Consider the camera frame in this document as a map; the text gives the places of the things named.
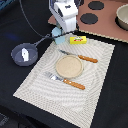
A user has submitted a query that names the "yellow butter box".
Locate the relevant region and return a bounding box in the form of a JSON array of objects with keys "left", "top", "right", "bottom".
[{"left": 70, "top": 36, "right": 87, "bottom": 44}]

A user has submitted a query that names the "light blue cup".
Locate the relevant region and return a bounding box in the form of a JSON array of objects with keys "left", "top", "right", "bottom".
[{"left": 52, "top": 27, "right": 65, "bottom": 44}]

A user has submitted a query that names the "white salt shaker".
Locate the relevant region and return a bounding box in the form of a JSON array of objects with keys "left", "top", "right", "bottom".
[{"left": 22, "top": 48, "right": 29, "bottom": 61}]

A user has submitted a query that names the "grey saucepan with handle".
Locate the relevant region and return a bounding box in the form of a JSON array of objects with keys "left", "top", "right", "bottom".
[{"left": 11, "top": 34, "right": 49, "bottom": 66}]

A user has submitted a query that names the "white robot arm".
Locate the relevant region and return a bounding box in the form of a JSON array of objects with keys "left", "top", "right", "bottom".
[{"left": 49, "top": 0, "right": 78, "bottom": 32}]

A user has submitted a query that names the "round wooden plate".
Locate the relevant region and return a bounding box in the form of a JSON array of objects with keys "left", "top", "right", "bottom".
[{"left": 56, "top": 55, "right": 83, "bottom": 79}]

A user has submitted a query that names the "beige woven placemat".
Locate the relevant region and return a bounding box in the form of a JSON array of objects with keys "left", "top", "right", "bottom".
[{"left": 14, "top": 34, "right": 114, "bottom": 128}]

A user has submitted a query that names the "black stove burner front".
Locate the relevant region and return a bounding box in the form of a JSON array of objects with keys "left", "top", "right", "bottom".
[{"left": 80, "top": 13, "right": 98, "bottom": 25}]

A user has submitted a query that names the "black stove burner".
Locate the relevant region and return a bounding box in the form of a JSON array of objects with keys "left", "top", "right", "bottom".
[
  {"left": 80, "top": 13, "right": 98, "bottom": 25},
  {"left": 88, "top": 1, "right": 104, "bottom": 10}
]

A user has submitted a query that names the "brown stove board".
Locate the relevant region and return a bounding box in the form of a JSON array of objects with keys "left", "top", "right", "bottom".
[{"left": 49, "top": 0, "right": 128, "bottom": 43}]

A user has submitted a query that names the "tall grey pot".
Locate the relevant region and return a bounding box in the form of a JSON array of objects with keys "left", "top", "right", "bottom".
[{"left": 74, "top": 0, "right": 84, "bottom": 7}]

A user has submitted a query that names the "black stove burner rear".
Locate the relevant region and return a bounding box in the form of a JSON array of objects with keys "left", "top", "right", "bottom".
[{"left": 88, "top": 1, "right": 104, "bottom": 10}]

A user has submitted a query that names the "cream bowl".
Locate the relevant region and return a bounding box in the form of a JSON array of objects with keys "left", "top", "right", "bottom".
[{"left": 116, "top": 4, "right": 128, "bottom": 30}]

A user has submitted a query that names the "fork with wooden handle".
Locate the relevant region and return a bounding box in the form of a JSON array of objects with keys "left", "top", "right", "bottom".
[{"left": 44, "top": 72, "right": 85, "bottom": 90}]

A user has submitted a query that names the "knife with wooden handle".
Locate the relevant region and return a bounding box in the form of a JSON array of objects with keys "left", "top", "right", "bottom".
[{"left": 58, "top": 49, "right": 98, "bottom": 63}]

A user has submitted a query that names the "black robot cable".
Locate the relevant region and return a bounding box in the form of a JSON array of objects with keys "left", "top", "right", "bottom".
[{"left": 18, "top": 0, "right": 51, "bottom": 39}]

